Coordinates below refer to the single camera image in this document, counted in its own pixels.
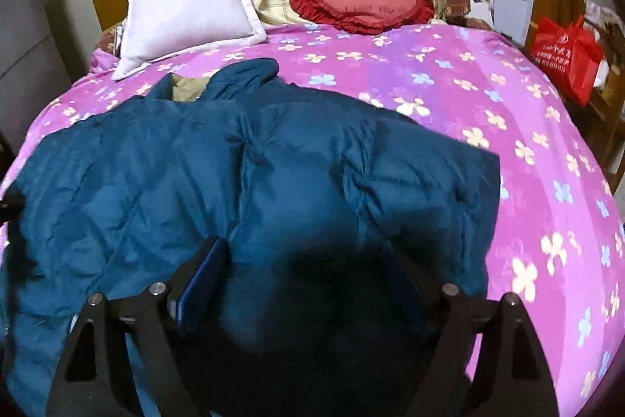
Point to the teal puffer jacket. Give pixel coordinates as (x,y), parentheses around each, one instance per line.
(325,203)

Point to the white square pillow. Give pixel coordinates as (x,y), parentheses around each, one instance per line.
(158,29)

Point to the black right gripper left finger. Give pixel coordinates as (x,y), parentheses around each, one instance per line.
(94,375)

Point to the red shopping bag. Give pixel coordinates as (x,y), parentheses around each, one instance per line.
(569,56)

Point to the pink floral bed cover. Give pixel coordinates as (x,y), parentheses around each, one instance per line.
(559,240)

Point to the grey wardrobe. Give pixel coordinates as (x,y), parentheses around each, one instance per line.
(45,46)

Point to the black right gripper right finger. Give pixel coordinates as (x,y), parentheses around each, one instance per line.
(488,361)

